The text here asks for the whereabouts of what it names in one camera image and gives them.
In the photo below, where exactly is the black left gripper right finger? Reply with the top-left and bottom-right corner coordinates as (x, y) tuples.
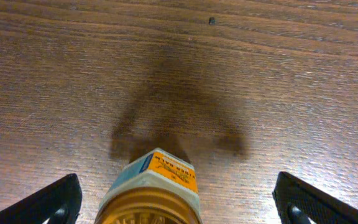
(272, 172), (358, 224)

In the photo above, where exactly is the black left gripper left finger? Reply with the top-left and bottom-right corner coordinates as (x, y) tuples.
(0, 174), (82, 224)

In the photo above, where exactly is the small jar gold lid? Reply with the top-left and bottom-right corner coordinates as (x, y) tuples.
(95, 148), (202, 224)

